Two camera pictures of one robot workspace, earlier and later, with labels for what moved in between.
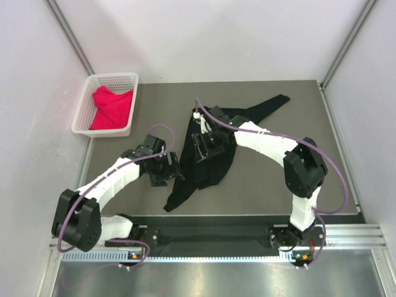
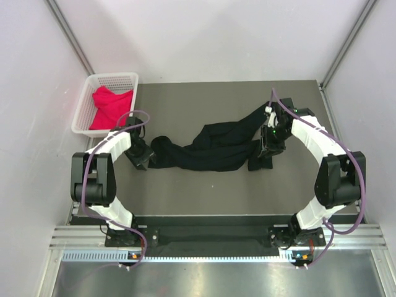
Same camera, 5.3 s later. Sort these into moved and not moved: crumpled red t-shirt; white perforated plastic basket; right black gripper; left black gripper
Moved: right black gripper; left black gripper
Not moved: crumpled red t-shirt; white perforated plastic basket
